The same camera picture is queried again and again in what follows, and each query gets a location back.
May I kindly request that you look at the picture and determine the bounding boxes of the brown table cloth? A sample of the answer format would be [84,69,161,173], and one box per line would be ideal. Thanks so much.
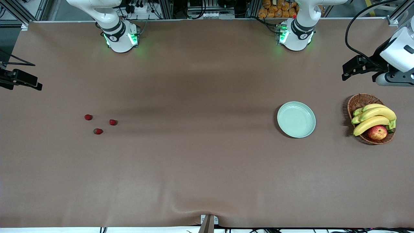
[0,18,414,228]

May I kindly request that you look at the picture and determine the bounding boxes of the white power strip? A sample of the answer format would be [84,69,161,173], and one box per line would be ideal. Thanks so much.
[125,0,154,14]

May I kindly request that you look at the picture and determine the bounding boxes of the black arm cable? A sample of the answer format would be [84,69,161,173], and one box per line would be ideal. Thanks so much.
[0,49,35,66]
[345,0,414,70]

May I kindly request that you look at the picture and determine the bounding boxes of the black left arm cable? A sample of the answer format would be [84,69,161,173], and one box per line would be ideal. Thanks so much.
[345,0,414,70]

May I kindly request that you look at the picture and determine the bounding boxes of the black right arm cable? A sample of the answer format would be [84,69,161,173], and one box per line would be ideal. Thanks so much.
[0,49,35,66]

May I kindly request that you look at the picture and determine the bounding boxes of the metal table clamp bracket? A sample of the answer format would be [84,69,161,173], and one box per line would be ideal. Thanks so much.
[198,214,219,233]

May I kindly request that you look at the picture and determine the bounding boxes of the pale green round plate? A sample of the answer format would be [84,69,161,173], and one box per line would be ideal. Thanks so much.
[277,101,316,139]

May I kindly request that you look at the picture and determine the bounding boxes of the red apple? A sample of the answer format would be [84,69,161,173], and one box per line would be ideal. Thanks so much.
[367,125,388,140]

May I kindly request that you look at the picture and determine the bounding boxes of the aluminium frame strut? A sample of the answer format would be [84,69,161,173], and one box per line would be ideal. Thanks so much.
[0,0,49,31]
[387,0,414,27]
[161,0,173,19]

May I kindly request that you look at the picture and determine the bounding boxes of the bag of orange buns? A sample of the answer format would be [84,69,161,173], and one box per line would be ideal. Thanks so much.
[258,0,299,18]

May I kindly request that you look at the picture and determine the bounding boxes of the brown wicker basket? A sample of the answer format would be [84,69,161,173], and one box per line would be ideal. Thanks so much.
[347,93,396,145]

